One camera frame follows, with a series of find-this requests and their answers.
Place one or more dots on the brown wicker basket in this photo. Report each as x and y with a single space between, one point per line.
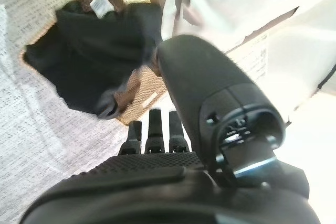
139 87

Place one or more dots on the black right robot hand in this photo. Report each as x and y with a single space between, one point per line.
199 77

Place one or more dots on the grey woven rug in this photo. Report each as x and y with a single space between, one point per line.
39 142

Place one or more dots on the black trousers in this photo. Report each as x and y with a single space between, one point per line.
92 56

